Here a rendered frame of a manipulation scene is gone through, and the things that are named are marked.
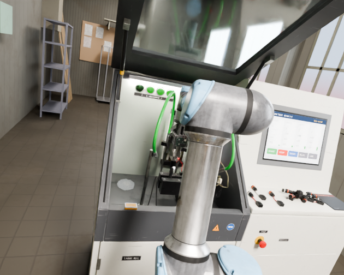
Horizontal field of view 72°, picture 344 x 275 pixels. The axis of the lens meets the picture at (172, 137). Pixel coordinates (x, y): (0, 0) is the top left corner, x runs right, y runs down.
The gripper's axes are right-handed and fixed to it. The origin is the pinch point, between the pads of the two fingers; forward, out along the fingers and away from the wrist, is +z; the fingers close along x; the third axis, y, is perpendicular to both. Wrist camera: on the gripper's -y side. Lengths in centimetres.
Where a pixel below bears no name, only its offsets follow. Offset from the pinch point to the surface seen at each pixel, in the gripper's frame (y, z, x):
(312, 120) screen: -10, -29, 83
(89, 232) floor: -76, 111, -36
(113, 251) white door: 21.8, 37.2, -24.1
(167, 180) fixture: 0.5, 12.9, -0.2
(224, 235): 21.8, 28.6, 27.1
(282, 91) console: -13, -41, 59
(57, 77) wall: -692, 67, -189
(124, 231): 21.8, 26.3, -20.7
